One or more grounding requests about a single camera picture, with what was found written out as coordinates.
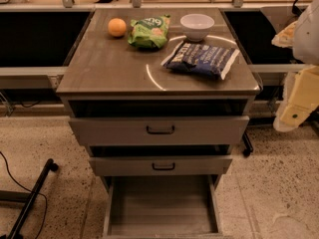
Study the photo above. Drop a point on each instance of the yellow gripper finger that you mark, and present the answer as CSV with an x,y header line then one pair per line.
x,y
284,39
300,99

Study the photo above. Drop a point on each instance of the blue chip bag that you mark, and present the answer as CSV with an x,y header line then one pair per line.
x,y
206,60

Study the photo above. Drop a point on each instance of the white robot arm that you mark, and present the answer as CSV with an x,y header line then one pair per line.
x,y
306,36

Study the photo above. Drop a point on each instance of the top drawer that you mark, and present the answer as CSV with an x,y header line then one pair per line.
x,y
159,131

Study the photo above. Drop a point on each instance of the drawer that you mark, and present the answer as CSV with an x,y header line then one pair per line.
x,y
162,207
160,165
159,131

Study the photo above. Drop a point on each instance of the green chip bag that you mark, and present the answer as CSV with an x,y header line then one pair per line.
x,y
149,33

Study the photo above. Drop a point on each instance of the grey drawer cabinet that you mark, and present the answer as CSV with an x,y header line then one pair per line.
x,y
109,79

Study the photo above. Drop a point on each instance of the middle drawer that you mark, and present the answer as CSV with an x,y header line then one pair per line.
x,y
160,165

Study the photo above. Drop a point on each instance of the bottom drawer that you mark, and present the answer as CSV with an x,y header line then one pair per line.
x,y
162,207

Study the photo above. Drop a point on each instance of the black cabinet leg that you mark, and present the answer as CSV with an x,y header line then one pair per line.
x,y
248,145

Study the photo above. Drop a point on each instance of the white bowl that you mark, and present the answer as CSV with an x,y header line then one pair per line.
x,y
196,26

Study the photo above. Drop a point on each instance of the orange fruit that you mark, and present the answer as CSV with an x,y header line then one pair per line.
x,y
117,27

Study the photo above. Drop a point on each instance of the black floor stand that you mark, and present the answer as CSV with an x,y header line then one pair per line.
x,y
27,198

